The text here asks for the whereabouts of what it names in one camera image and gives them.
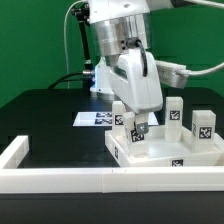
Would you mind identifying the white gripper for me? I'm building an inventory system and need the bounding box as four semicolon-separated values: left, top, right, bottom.
108;51;163;135

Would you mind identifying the white square table top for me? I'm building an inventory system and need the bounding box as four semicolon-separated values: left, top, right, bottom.
105;126;224;167

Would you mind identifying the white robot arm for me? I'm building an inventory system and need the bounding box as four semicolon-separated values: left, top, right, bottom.
80;0;224;134

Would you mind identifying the white sheet with tags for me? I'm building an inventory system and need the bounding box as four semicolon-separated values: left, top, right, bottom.
73;111;160;128

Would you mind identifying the white U-shaped obstacle fence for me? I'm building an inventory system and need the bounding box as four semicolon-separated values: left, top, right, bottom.
0;136;224;194

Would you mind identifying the black cable bundle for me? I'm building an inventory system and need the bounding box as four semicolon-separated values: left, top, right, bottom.
48;6;98;90

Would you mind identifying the white cable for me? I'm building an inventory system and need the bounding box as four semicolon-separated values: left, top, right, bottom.
63;0;88;90

